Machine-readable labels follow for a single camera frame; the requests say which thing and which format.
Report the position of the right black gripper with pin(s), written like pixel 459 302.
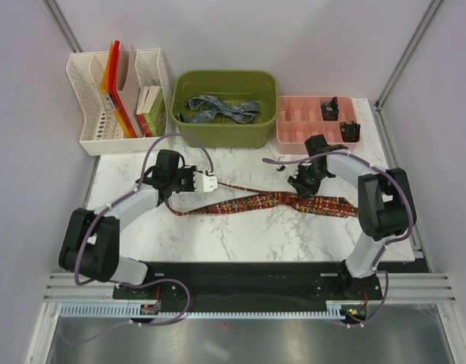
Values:
pixel 302 189

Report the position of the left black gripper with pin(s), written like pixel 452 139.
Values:
pixel 189 171

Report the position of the red patterned tie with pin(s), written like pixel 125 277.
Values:
pixel 333 206

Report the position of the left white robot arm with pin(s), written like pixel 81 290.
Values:
pixel 91 247

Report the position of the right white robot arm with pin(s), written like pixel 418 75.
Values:
pixel 385 205

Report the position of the pink divided organizer tray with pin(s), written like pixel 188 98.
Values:
pixel 300 118

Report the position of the rolled dark tie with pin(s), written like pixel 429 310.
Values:
pixel 350 131
pixel 330 109

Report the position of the green treehouse book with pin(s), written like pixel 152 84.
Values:
pixel 159 113

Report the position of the blue patterned tie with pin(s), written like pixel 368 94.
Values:
pixel 208 107

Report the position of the olive green plastic bin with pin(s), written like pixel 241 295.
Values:
pixel 234 87

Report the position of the red white book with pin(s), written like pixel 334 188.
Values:
pixel 147 96

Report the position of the white plastic file rack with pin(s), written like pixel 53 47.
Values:
pixel 102 132

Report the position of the beige folder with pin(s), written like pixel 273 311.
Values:
pixel 128 87

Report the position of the orange red folder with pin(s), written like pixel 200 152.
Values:
pixel 108 87

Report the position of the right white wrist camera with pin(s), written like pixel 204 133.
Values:
pixel 291 168

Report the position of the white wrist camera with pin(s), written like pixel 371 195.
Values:
pixel 291 168
pixel 204 183

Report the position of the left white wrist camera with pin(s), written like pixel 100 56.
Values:
pixel 204 183

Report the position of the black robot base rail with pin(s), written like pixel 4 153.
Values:
pixel 251 286

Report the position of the white slotted cable duct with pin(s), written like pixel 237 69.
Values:
pixel 140 311

